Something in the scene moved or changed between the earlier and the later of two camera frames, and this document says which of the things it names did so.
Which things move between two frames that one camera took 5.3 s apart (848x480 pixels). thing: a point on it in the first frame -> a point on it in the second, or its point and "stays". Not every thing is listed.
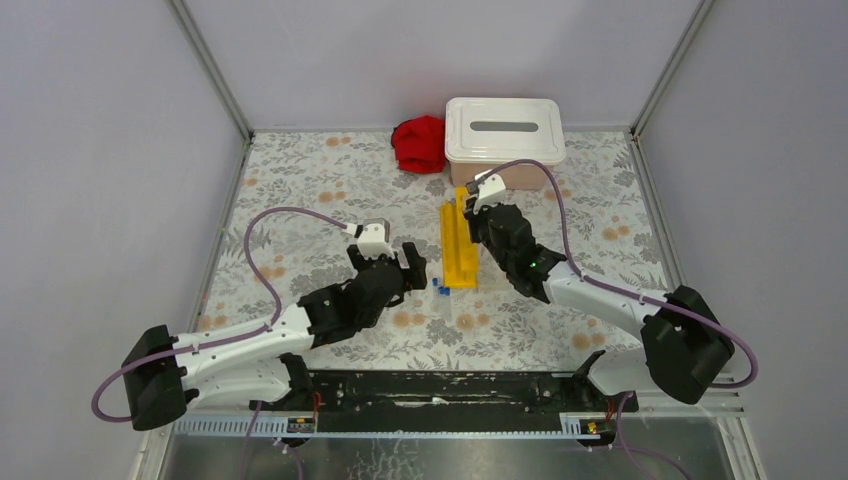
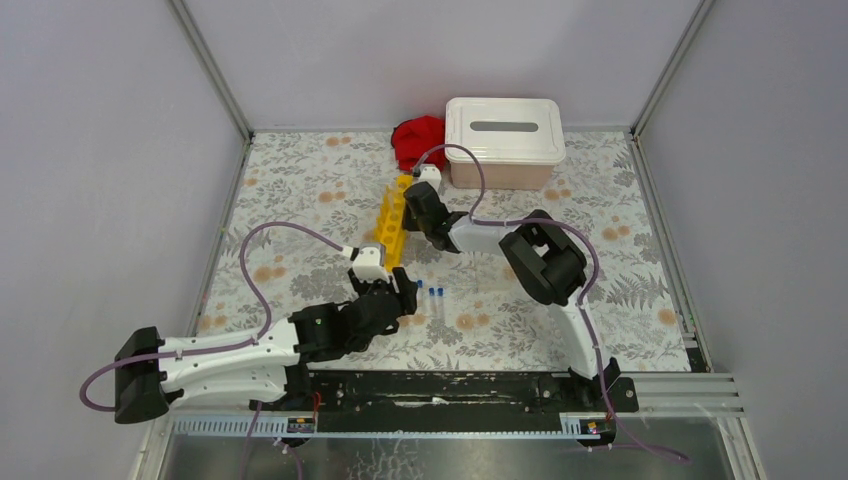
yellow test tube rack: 459,254 -> 389,231
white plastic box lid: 503,130 stays
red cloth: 419,145 stays
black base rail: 554,400 stays
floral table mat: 302,197 stays
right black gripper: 474,218 -> 408,225
